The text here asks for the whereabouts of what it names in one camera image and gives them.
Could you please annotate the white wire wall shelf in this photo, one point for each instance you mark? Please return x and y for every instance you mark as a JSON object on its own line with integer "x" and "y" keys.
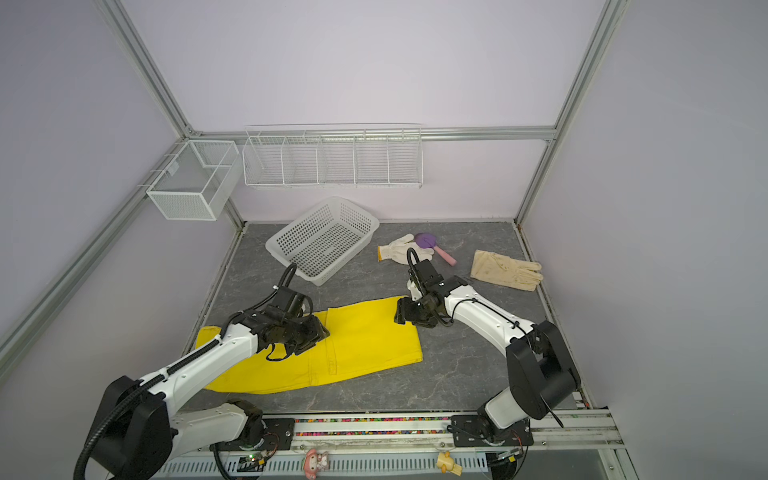
{"x": 333, "y": 155}

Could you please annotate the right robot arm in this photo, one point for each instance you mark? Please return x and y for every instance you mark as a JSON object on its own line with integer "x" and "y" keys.
{"x": 540, "y": 369}

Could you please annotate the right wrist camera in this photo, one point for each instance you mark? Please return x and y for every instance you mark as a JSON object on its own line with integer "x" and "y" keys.
{"x": 414, "y": 291}

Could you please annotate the yellow trousers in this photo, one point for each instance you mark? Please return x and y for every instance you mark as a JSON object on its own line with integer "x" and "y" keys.
{"x": 364, "y": 339}

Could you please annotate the purple and pink brush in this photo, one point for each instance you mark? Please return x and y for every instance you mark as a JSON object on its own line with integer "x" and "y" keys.
{"x": 428, "y": 240}

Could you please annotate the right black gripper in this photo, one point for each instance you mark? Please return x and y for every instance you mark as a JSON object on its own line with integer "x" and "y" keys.
{"x": 402, "y": 314}

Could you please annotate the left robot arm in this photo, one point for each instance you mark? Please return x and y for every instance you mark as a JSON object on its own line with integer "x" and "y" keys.
{"x": 139, "y": 427}

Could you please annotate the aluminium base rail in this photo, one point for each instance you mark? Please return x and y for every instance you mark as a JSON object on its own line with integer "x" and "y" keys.
{"x": 439, "y": 431}

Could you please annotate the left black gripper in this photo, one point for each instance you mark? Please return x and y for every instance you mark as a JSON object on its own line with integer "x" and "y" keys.
{"x": 316, "y": 333}

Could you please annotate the beige leather glove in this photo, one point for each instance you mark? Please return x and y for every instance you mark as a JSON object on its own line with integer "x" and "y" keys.
{"x": 497, "y": 269}

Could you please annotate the yellow duck toy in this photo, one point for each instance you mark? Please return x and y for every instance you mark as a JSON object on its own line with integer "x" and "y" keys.
{"x": 447, "y": 464}

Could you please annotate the white knit glove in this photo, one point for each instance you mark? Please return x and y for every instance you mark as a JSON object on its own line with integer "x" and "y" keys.
{"x": 396, "y": 250}

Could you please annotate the pink plush toy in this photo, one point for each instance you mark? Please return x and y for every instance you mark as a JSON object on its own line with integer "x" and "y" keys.
{"x": 315, "y": 462}

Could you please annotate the white plastic laundry basket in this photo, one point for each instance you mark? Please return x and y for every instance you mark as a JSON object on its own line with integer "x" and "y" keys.
{"x": 324, "y": 239}

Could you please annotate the white mesh wall box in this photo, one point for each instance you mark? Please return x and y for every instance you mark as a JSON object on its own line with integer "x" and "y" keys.
{"x": 198, "y": 180}

